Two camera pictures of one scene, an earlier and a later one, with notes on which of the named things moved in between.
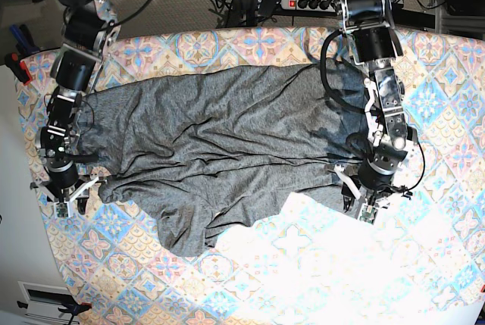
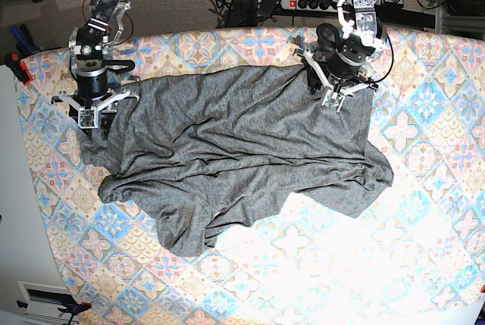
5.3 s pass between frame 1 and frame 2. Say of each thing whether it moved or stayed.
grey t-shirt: stayed
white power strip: stayed
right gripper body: moved
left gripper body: moved
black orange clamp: stayed
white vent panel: stayed
